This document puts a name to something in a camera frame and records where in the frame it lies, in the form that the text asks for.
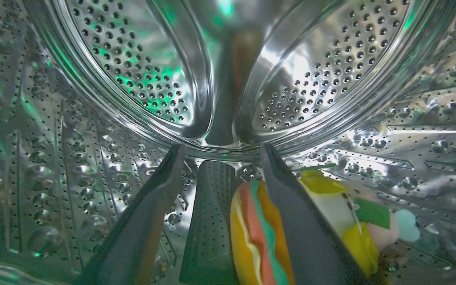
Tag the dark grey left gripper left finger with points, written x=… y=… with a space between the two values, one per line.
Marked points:
x=133 y=237

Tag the colourful striped plush toy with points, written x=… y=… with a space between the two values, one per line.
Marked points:
x=257 y=237

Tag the grey perforated drum paddle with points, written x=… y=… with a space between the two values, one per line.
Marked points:
x=210 y=221

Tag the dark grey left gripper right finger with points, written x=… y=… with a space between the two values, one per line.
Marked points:
x=311 y=237

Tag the stainless steel washing machine drum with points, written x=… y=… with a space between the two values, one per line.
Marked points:
x=93 y=99

